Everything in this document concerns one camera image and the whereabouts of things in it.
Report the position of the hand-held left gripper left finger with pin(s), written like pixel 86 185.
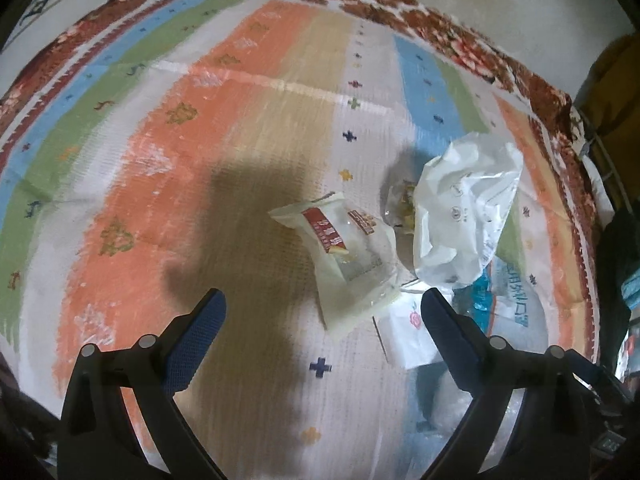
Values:
pixel 200 330

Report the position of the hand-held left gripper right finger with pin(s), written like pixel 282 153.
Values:
pixel 445 330

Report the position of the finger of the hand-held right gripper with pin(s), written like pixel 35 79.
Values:
pixel 597 375

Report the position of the white tissue packet rose print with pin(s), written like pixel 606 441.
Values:
pixel 405 330

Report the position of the clear plastic bag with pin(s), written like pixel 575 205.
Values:
pixel 440 400

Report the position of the blue and white mask packet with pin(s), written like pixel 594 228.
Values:
pixel 510 290

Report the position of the black cloth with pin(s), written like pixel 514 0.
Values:
pixel 612 260

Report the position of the cream snack wrapper red label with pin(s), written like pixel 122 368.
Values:
pixel 350 260

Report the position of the white crumpled plastic bag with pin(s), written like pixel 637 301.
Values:
pixel 460 210

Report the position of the clear wrapper with yellow print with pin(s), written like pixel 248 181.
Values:
pixel 400 205

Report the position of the striped woven cloth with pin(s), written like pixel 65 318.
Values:
pixel 210 125

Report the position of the yellow cloth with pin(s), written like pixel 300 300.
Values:
pixel 615 90

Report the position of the metal bed frame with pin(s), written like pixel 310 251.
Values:
pixel 602 160

